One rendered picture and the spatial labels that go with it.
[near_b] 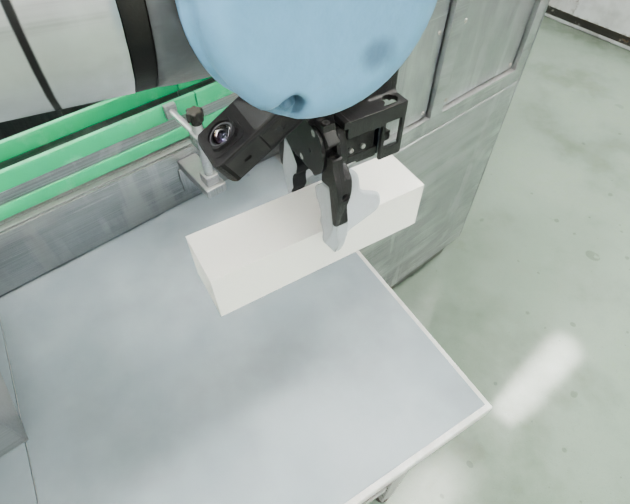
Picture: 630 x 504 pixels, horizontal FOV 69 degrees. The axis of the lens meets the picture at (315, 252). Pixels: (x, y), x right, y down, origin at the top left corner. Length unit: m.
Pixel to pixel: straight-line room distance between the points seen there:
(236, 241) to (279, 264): 0.05
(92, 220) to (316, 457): 0.57
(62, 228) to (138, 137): 0.21
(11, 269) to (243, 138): 0.66
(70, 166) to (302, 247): 0.53
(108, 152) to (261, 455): 0.56
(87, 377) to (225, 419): 0.23
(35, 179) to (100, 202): 0.11
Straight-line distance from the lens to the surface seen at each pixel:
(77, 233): 0.93
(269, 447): 0.71
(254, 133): 0.34
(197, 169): 0.90
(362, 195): 0.43
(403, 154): 1.12
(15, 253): 0.92
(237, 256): 0.43
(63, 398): 0.83
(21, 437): 0.81
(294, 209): 0.46
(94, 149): 0.87
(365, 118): 0.37
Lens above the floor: 1.43
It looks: 52 degrees down
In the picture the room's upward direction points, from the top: straight up
